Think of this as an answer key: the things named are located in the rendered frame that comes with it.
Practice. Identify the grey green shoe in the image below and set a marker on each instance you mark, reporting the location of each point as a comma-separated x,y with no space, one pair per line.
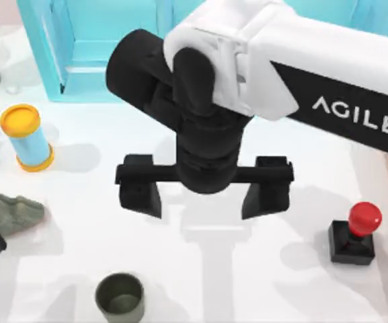
13,213

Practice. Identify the blue can with yellow ends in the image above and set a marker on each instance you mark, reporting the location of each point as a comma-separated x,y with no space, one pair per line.
27,138

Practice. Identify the dark green cup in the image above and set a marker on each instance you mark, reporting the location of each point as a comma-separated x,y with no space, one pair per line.
119,297

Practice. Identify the black stamp with red knob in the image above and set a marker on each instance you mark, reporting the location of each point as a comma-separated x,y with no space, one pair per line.
355,235

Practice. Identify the light blue rack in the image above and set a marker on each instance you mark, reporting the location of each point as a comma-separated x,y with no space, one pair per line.
89,43

